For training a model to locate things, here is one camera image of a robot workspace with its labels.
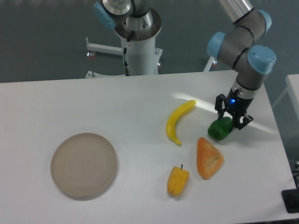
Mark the beige round plate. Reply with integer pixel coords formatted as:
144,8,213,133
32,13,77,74
50,133,117,201

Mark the black device at edge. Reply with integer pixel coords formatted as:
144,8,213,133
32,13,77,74
281,189,299,214

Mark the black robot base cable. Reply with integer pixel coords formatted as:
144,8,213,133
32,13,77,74
123,30,135,76

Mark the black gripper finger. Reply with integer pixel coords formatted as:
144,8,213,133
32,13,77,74
232,113,253,130
217,102,228,119

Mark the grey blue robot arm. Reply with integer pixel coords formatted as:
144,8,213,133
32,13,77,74
93,0,276,129

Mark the green bell pepper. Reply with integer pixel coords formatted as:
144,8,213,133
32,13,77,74
207,117,233,141

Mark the yellow bell pepper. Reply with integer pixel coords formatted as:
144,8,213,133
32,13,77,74
167,164,190,196

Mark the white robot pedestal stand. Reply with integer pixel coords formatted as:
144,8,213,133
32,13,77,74
84,8,219,79

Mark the orange triangular bread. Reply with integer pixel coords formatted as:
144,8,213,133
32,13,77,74
197,137,224,180

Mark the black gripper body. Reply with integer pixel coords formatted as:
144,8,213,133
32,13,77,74
215,87,254,116

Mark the yellow banana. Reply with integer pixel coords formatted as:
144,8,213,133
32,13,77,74
165,100,197,146

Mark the white side table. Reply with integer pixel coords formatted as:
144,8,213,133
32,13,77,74
271,74,299,118

